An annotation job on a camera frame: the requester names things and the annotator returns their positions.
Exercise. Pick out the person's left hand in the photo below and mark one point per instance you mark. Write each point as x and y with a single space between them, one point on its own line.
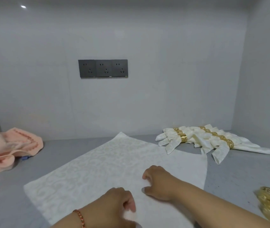
108 206

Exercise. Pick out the dark grey wall socket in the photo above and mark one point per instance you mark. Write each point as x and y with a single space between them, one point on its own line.
87 68
103 68
119 68

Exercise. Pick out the row of folded white napkins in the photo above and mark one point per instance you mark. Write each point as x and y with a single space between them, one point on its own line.
244 146

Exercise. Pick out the person's left fingers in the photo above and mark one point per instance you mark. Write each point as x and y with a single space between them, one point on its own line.
130 203

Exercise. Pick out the person's right thumb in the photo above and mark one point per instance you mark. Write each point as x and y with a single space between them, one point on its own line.
146 189

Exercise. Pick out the person's right forearm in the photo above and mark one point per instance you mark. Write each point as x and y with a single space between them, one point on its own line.
220 206

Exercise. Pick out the person's right hand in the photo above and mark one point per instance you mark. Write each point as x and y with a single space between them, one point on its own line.
162 184

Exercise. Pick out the white patterned napkin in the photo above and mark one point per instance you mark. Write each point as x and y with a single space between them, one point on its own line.
106 168

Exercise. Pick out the person's left forearm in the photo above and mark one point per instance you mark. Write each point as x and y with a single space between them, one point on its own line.
66 222

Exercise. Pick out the pink towel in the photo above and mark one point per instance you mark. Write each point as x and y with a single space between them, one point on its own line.
4 149

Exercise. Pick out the small blue object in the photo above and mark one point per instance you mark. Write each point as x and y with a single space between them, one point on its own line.
26 157

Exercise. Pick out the row of fitted gold rings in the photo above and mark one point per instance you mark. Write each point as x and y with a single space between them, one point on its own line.
230 143

